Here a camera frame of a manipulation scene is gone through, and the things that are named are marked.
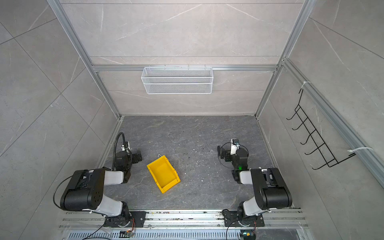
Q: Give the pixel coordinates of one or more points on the white wire mesh basket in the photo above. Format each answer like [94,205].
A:
[177,80]

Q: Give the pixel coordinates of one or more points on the yellow plastic bin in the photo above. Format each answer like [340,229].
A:
[164,174]

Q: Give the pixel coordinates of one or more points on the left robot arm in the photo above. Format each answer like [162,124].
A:
[85,190]

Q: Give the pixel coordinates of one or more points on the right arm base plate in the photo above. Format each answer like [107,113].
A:
[233,219]

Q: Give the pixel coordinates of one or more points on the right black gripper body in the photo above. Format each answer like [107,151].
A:
[224,152]

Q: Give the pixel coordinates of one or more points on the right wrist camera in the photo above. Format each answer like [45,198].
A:
[235,142]

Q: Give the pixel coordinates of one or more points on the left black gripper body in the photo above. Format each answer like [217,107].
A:
[135,157]

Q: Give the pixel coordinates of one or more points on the black wire hook rack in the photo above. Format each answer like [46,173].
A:
[314,135]

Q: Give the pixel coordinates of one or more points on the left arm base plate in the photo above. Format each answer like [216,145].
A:
[133,219]

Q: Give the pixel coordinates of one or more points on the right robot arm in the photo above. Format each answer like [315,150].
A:
[270,190]

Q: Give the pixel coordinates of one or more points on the white cable duct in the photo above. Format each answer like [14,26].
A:
[158,235]

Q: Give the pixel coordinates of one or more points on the aluminium mounting rail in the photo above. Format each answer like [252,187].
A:
[213,219]

